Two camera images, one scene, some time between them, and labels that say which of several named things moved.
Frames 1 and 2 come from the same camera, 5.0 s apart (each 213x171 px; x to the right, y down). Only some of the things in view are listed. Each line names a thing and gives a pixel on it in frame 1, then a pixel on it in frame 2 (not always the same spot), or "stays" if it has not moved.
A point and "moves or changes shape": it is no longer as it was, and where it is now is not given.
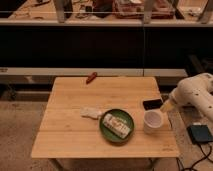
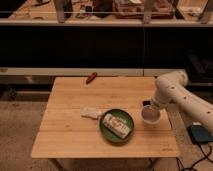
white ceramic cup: [153, 121] moves or changes shape
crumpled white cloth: [91, 112] stays
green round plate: [109, 135] stays
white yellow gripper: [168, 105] to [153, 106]
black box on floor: [200, 134] stays
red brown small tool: [91, 77] stays
